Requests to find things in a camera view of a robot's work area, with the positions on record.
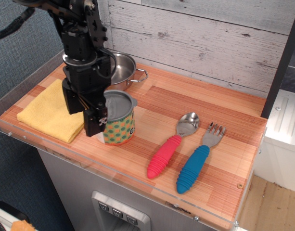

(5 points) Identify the toy can with dotted label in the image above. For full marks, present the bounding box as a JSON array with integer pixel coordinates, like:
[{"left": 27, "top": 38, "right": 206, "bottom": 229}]
[{"left": 96, "top": 90, "right": 138, "bottom": 145}]

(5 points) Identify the silver dispenser button panel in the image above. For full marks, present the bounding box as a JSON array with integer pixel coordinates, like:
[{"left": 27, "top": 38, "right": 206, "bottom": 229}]
[{"left": 91, "top": 191, "right": 151, "bottom": 231}]

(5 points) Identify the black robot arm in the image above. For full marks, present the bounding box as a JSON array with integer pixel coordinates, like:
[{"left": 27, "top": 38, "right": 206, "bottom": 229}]
[{"left": 17, "top": 0, "right": 116, "bottom": 137}]

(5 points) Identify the silver toy cabinet front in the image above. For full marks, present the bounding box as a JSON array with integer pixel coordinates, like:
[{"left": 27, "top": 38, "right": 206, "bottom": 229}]
[{"left": 37, "top": 148, "right": 210, "bottom": 231}]

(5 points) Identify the orange object bottom left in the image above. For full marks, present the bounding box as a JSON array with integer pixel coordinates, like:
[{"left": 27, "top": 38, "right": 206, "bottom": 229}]
[{"left": 11, "top": 220, "right": 36, "bottom": 231}]

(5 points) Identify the clear acrylic guard rail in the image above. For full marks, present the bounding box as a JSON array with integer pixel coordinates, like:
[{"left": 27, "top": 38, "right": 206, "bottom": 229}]
[{"left": 0, "top": 48, "right": 267, "bottom": 231}]

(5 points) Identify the fork with blue handle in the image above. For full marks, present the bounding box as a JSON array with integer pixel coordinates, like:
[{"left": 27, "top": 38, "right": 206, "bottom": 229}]
[{"left": 176, "top": 123, "right": 226, "bottom": 194}]

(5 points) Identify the black braided cable sleeve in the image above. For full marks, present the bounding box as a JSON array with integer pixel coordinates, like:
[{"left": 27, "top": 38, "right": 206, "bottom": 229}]
[{"left": 0, "top": 7, "right": 36, "bottom": 43}]

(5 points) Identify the spoon with red handle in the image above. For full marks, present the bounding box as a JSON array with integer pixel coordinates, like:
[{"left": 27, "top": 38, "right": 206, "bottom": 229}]
[{"left": 147, "top": 112, "right": 199, "bottom": 179}]

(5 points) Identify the stainless steel toy pot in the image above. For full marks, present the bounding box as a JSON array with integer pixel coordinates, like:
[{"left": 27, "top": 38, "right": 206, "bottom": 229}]
[{"left": 107, "top": 51, "right": 149, "bottom": 91}]

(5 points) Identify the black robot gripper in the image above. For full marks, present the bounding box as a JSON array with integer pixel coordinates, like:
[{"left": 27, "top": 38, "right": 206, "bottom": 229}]
[{"left": 62, "top": 55, "right": 111, "bottom": 137}]

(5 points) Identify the yellow folded cloth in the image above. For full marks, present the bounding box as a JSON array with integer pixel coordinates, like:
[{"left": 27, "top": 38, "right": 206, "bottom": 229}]
[{"left": 17, "top": 79, "right": 84, "bottom": 143}]

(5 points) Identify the white toy appliance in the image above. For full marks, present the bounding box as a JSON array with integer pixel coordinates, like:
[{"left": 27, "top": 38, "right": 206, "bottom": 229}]
[{"left": 254, "top": 90, "right": 295, "bottom": 191}]

